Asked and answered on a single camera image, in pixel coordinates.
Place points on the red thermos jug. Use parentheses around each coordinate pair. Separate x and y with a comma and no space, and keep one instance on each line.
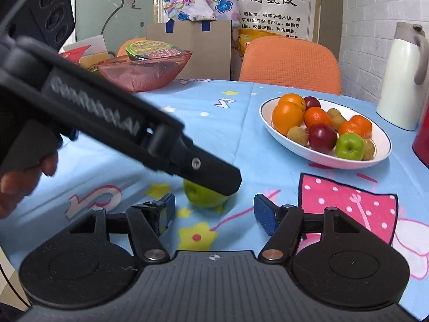
(420,145)

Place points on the small back mandarin orange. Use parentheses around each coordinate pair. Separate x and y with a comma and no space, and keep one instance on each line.
(351,127)

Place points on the longan on plate left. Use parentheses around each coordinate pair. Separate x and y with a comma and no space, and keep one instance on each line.
(333,112)

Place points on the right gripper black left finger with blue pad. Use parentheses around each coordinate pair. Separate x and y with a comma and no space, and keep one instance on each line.
(147,223)

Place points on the longan on plate right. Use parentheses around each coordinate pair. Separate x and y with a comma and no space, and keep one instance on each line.
(337,121)

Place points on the green cardboard box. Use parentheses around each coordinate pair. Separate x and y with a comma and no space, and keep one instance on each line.
(94,70)

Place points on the white thermos jug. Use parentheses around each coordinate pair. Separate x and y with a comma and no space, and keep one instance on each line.
(402,94)

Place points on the green apple back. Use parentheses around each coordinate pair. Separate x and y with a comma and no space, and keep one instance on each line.
(201,196)

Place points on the floral cloth bundle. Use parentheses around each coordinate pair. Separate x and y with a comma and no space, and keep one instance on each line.
(203,10)

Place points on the longan on plate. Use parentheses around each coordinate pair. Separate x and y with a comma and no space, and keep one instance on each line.
(337,121)
(333,112)

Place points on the pink glass bowl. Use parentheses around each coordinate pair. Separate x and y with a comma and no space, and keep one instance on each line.
(143,75)

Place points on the person's left hand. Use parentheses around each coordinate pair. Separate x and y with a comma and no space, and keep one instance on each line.
(16,185)

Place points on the small mandarin orange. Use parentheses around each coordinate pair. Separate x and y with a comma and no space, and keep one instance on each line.
(351,127)
(364,124)

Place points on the red plum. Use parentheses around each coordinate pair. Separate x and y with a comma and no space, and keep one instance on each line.
(322,138)
(311,102)

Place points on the framed chinese text poster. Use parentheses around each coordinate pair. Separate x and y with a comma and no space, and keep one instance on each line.
(298,19)

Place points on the brown longan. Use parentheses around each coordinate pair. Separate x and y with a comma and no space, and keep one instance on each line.
(369,150)
(298,135)

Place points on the green apple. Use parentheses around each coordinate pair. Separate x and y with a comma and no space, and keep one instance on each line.
(350,146)
(201,196)

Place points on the red snack box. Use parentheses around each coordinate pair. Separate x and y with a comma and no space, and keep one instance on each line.
(74,55)

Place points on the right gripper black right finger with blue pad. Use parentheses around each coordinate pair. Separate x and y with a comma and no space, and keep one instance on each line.
(282,224)

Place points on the large front mandarin orange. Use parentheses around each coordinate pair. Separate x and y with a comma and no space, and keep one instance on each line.
(285,116)

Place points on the white oval plate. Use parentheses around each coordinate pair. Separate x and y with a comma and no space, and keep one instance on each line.
(381,140)

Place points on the brown cardboard box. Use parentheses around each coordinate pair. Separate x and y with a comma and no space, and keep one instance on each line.
(209,42)

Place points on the instant noodle cup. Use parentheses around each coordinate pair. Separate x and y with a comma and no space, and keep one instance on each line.
(150,49)

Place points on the orange chair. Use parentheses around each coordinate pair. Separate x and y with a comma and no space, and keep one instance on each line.
(281,61)

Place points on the yellow snack bag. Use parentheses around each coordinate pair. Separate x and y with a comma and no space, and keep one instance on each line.
(246,36)

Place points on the green apple front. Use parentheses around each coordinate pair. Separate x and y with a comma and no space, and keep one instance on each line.
(350,146)

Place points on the smooth orange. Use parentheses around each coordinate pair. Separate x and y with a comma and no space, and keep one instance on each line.
(294,98)
(316,115)

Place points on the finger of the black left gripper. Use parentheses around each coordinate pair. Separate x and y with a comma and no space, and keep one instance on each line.
(192,163)

